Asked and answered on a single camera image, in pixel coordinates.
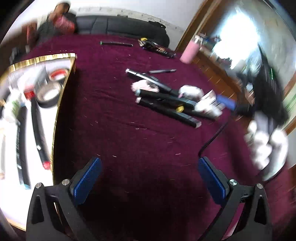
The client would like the maroon velvet table cloth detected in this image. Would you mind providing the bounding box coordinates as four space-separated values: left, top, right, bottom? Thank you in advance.
21 34 296 241

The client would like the pink tumbler bottle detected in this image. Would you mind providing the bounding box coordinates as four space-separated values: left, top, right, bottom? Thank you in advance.
180 35 203 64

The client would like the black leather sofa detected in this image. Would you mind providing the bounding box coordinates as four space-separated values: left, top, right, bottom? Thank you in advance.
76 15 170 48

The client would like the black gold capped pen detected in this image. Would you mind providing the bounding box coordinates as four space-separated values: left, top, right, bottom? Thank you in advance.
125 68 179 97

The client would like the black wrapper pile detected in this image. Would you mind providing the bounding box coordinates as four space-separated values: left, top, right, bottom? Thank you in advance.
138 38 176 59

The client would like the wooden cabinet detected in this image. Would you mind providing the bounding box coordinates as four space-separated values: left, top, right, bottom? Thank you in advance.
177 1 295 133

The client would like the round tin with red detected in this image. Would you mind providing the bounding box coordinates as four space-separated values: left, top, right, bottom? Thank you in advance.
49 68 68 82

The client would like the long black pen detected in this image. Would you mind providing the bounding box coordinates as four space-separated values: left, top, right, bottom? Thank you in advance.
135 97 202 128

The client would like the white gloved right hand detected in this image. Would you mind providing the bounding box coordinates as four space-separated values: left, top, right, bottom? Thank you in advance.
244 120 288 182

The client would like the small grey pen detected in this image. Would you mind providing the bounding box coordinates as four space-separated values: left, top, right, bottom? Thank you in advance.
148 69 177 74

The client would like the round silver tin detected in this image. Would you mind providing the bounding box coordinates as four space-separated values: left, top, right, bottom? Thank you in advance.
36 82 63 108

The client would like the gold rimmed white tray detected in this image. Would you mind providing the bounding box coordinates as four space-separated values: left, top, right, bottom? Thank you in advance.
1 53 77 230

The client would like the black pen in tray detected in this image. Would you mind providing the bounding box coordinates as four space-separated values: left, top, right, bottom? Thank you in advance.
31 97 51 170

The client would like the black cable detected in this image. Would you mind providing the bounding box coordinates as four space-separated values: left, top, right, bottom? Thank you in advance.
198 120 230 159

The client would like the pink fluffy brooch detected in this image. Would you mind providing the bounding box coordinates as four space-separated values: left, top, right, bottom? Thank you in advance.
131 79 159 92

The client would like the seated man in black vest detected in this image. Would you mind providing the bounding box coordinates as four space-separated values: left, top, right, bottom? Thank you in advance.
23 1 77 48

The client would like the black pen with green ends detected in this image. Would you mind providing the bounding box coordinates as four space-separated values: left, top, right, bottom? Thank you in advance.
99 41 133 47

